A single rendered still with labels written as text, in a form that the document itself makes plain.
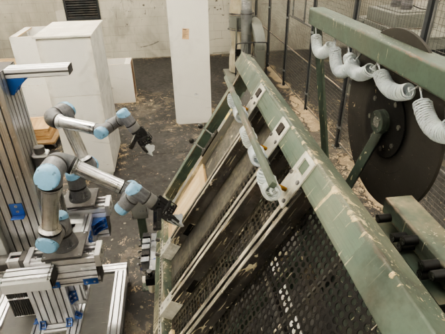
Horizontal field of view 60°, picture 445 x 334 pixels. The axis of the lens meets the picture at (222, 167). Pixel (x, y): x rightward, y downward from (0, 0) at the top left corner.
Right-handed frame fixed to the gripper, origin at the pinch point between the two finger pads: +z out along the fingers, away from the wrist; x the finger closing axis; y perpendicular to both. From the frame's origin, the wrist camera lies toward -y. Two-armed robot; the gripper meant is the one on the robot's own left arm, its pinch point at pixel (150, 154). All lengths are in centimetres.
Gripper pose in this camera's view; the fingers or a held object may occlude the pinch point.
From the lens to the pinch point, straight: 259.9
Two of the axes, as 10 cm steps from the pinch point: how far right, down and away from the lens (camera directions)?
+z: 4.8, 7.3, 4.9
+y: 8.7, -4.7, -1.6
